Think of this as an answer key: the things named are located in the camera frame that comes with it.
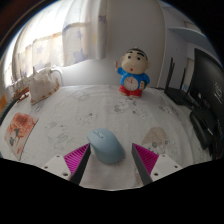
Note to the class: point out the white printed tablecloth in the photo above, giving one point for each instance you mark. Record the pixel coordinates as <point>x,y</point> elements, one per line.
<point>100,110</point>

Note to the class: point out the large white conch shell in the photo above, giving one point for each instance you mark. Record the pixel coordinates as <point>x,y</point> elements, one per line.
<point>42,86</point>

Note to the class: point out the black monitor stand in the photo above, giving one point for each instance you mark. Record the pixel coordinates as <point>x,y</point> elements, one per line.
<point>201,128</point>

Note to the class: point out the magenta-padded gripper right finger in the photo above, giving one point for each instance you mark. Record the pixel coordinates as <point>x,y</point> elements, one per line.
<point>165,165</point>

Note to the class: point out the orange wooden chair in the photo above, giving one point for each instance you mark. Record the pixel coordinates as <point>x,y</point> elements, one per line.
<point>2,102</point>

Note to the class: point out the black monitor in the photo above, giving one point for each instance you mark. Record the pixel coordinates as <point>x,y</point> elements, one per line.
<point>211,86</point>

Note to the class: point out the white wall shelf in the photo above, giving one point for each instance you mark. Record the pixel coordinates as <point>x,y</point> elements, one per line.
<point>188,35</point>

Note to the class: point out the cartoon boy clock figure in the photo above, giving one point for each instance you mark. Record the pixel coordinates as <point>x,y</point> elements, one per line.
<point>133,78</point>

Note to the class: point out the white star-print curtain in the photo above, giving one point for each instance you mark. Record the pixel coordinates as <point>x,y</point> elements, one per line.
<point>56,43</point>

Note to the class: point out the white radiator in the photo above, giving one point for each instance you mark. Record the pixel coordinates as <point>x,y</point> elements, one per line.
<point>90,71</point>

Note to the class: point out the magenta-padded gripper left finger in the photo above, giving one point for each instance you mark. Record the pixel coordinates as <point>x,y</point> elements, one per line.
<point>58,166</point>

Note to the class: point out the light blue computer mouse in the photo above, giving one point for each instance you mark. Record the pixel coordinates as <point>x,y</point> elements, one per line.
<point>106,145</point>

